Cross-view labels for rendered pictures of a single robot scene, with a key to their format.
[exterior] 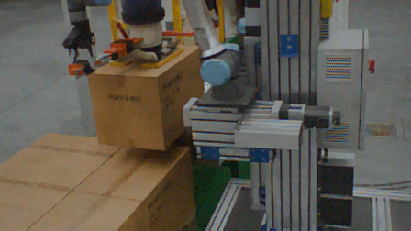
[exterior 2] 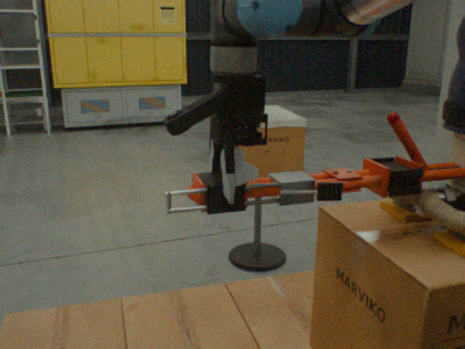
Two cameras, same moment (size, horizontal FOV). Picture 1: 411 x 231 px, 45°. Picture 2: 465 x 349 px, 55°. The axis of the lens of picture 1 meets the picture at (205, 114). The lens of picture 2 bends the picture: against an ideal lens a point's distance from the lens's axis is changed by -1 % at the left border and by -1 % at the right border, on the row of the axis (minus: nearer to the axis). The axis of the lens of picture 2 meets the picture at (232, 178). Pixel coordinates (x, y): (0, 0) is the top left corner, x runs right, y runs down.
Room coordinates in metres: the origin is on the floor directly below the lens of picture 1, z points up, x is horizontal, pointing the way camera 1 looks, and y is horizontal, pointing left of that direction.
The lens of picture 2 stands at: (1.66, -0.09, 1.46)
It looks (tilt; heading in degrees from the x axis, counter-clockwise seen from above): 17 degrees down; 51
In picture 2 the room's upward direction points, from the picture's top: straight up
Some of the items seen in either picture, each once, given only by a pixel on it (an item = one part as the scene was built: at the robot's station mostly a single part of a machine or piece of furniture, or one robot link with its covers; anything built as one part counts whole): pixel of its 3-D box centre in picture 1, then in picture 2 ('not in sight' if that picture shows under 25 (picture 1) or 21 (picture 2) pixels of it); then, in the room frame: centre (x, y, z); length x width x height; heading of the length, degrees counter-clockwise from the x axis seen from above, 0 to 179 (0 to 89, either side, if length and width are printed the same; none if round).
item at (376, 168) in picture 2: (122, 47); (391, 175); (2.44, 0.38, 1.20); 0.10 x 0.08 x 0.06; 67
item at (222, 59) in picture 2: (77, 16); (232, 61); (2.14, 0.51, 1.43); 0.08 x 0.08 x 0.05
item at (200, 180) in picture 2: (81, 67); (219, 189); (2.12, 0.52, 1.20); 0.08 x 0.07 x 0.05; 157
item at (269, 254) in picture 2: not in sight; (257, 216); (3.59, 2.05, 0.31); 0.40 x 0.40 x 0.62
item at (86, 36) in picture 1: (82, 34); (237, 110); (2.14, 0.50, 1.35); 0.09 x 0.08 x 0.12; 158
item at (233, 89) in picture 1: (227, 83); not in sight; (2.09, -0.11, 1.09); 0.15 x 0.15 x 0.10
